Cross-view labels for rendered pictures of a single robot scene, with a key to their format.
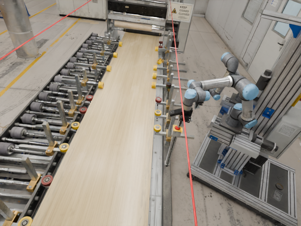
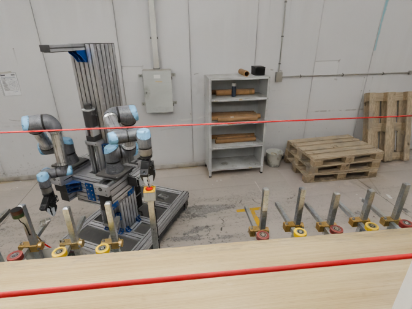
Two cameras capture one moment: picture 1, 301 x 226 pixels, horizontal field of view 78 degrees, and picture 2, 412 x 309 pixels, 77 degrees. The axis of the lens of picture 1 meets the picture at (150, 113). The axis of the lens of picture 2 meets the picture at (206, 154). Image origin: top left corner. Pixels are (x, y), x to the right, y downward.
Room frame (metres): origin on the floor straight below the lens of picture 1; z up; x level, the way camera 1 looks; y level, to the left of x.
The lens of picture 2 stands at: (0.85, 1.15, 2.06)
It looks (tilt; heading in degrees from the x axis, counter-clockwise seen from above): 24 degrees down; 266
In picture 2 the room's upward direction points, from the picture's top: 1 degrees counter-clockwise
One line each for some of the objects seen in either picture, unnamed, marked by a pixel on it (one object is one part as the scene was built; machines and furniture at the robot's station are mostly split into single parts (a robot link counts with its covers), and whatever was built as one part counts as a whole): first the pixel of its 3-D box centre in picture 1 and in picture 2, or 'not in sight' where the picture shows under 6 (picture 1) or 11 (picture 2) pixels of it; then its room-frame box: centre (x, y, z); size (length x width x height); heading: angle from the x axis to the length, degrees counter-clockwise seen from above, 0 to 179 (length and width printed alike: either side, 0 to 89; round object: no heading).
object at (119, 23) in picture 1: (143, 27); not in sight; (4.20, 0.42, 1.05); 1.43 x 0.12 x 0.12; 92
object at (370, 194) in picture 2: not in sight; (363, 217); (-0.38, -0.29, 0.87); 0.03 x 0.03 x 0.48; 2
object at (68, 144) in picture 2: not in sight; (65, 144); (1.96, -1.07, 1.21); 0.13 x 0.12 x 0.14; 19
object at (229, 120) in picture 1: (234, 119); (113, 165); (1.50, -0.86, 1.09); 0.15 x 0.15 x 0.10
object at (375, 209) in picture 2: not in sight; (382, 216); (-0.59, -0.37, 0.81); 0.43 x 0.03 x 0.04; 92
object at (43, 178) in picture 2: not in sight; (43, 179); (1.93, -0.58, 1.13); 0.09 x 0.08 x 0.11; 109
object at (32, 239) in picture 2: (169, 100); (31, 236); (1.87, -0.21, 0.93); 0.03 x 0.03 x 0.48; 2
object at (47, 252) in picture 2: not in sight; (45, 254); (1.84, -0.23, 0.75); 0.26 x 0.01 x 0.10; 2
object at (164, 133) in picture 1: (174, 135); (111, 236); (1.41, -0.29, 0.81); 0.43 x 0.03 x 0.04; 92
